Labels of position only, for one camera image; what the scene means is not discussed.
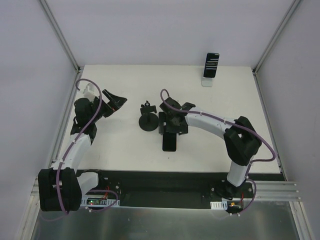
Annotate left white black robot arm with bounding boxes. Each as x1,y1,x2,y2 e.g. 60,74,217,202
38,89,127,212

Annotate right white cable duct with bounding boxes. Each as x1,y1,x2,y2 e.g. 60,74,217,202
210,201,228,211

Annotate aluminium frame post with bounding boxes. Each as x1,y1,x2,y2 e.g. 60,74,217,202
37,0,81,74
252,0,303,76

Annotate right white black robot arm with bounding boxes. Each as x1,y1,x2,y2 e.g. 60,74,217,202
159,97,262,198

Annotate left aluminium frame post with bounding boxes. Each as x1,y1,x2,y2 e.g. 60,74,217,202
37,0,81,74

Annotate black round stand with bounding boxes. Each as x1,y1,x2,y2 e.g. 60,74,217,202
138,112,159,132

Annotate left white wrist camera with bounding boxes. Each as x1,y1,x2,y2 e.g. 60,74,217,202
83,83,97,102

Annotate right aluminium frame post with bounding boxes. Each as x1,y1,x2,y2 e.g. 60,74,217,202
252,0,303,76

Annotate white phone stand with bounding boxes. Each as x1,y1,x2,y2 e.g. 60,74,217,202
201,77,213,87

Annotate blue edged black phone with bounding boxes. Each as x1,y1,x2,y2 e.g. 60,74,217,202
203,53,220,78

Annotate white cable duct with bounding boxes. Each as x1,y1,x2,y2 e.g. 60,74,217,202
210,201,228,211
80,197,120,208

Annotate left white cable duct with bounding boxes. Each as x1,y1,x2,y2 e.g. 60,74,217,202
80,197,120,208

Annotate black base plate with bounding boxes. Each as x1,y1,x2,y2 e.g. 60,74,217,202
76,169,255,208

